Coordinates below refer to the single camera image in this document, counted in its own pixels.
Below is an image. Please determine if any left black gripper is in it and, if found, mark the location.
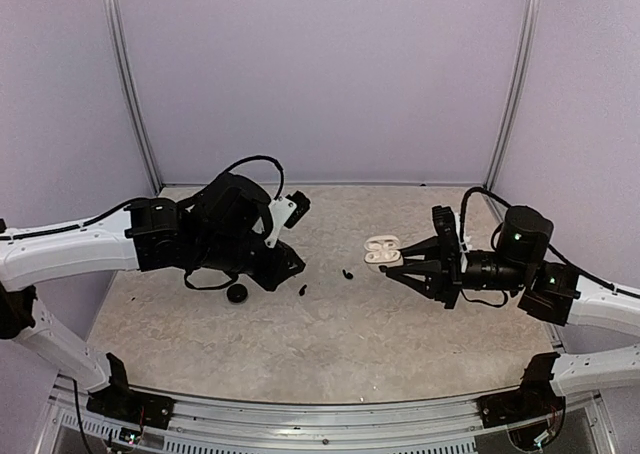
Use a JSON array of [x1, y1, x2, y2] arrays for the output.
[[195, 234, 305, 293]]

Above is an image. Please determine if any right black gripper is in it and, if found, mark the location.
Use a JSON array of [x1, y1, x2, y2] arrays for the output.
[[387, 235, 531, 309]]

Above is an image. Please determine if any white earbud charging case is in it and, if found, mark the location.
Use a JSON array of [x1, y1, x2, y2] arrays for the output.
[[364, 235, 403, 269]]

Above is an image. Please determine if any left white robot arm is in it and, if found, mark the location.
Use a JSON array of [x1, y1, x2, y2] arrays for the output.
[[1, 172, 310, 419]]

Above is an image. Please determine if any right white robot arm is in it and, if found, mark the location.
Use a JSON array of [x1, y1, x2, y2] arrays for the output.
[[364, 206, 639, 418]]

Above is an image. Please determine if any black round charging case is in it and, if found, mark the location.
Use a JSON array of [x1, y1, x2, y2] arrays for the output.
[[226, 284, 249, 305]]

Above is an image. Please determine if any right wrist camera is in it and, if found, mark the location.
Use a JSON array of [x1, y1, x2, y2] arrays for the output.
[[432, 205, 471, 253]]

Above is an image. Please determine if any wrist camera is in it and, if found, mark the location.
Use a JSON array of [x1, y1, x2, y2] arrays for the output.
[[432, 205, 471, 253], [263, 191, 311, 248]]

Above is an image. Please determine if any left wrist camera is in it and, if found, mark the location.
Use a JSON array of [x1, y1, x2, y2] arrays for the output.
[[263, 191, 311, 248]]

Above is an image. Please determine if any front aluminium rail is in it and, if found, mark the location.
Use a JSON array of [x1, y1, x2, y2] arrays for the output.
[[34, 386, 616, 454]]

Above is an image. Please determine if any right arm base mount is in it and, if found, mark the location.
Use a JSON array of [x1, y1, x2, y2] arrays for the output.
[[477, 352, 566, 428]]

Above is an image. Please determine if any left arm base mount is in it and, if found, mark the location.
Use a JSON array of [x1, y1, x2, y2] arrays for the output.
[[86, 353, 175, 430]]

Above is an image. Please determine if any right aluminium frame post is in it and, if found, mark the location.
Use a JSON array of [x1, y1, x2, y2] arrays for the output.
[[484, 0, 541, 190]]

